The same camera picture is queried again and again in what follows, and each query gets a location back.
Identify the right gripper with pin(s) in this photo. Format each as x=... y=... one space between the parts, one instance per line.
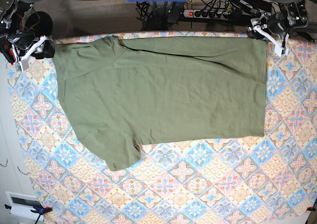
x=24 y=41

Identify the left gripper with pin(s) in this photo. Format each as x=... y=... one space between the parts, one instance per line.
x=274 y=25

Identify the olive green t-shirt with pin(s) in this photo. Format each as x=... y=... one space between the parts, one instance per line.
x=121 y=94

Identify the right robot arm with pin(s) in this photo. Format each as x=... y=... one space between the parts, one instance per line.
x=25 y=32

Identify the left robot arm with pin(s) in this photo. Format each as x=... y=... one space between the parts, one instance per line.
x=293 y=15

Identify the red black clamp upper left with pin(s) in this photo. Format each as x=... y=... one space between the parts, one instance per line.
x=6 y=50

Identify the red black clamp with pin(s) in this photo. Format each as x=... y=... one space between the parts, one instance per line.
x=6 y=50
x=40 y=210

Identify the white power strip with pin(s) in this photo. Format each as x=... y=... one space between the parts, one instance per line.
x=206 y=14

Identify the red black clamp lower left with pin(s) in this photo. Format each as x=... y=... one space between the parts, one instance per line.
x=40 y=210

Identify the red clamp lower right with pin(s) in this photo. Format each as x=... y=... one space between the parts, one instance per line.
x=311 y=209

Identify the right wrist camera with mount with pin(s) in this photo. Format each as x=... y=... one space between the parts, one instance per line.
x=27 y=58

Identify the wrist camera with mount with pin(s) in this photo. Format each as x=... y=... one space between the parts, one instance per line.
x=27 y=58
x=280 y=43

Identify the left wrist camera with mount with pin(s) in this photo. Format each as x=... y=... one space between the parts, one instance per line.
x=280 y=43

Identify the white wall outlet box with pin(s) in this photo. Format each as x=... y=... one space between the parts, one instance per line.
x=21 y=205

